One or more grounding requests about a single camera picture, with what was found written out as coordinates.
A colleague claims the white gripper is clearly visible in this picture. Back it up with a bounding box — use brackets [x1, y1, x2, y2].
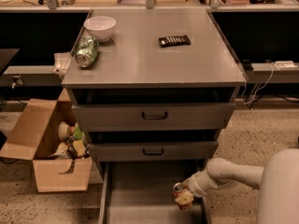
[176, 171, 209, 205]

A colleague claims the red coke can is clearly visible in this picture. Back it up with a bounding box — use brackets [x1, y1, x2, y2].
[173, 183, 194, 211]

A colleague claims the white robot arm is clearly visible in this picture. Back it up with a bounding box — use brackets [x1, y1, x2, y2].
[173, 148, 299, 224]

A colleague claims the grey bottom drawer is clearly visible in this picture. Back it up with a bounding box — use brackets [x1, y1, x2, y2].
[98, 161, 212, 224]

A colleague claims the grey drawer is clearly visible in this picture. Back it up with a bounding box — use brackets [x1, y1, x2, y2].
[72, 104, 235, 133]
[89, 141, 218, 161]
[98, 161, 212, 224]

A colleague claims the grey middle drawer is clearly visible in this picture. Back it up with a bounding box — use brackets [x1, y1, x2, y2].
[89, 141, 218, 161]

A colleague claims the grey top drawer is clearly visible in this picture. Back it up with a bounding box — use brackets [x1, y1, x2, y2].
[72, 104, 235, 133]

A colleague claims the grey drawer cabinet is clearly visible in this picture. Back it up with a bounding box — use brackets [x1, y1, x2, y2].
[61, 8, 248, 173]

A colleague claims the green soda can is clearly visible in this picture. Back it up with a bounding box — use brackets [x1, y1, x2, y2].
[75, 35, 99, 68]

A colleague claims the green item in box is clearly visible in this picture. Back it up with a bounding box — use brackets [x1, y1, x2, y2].
[73, 123, 85, 140]

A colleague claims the white cup in box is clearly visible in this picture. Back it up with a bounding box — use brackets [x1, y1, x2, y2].
[58, 121, 74, 141]

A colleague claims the black chocolate bar packet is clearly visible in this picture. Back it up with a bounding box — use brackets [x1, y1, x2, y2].
[159, 35, 191, 48]

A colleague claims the white power strip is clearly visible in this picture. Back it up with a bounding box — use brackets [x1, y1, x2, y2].
[274, 61, 297, 69]

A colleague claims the cardboard box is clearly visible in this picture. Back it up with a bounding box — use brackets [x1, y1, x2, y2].
[0, 91, 93, 192]

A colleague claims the white bowl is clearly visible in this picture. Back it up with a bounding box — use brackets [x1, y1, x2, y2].
[84, 16, 116, 42]

